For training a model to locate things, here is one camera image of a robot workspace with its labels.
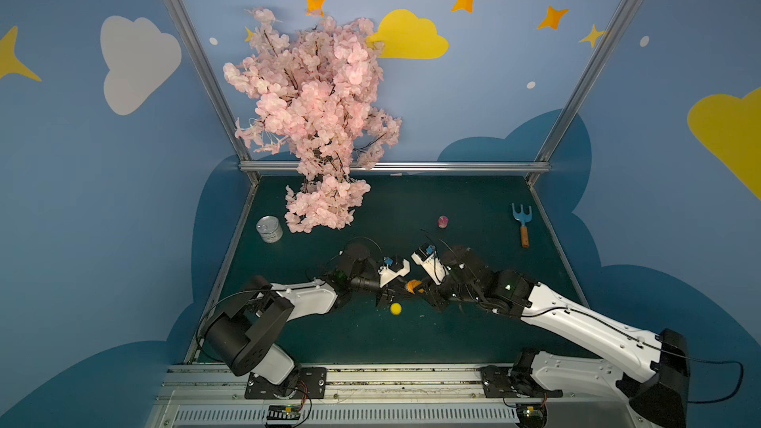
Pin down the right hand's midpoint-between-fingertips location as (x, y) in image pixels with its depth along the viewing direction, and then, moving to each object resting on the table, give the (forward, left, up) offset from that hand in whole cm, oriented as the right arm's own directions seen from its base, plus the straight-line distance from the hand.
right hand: (423, 282), depth 75 cm
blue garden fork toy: (+35, -39, -16) cm, 55 cm away
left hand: (+1, +1, -5) cm, 5 cm away
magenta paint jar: (+31, -9, -15) cm, 35 cm away
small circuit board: (-28, +34, -19) cm, 48 cm away
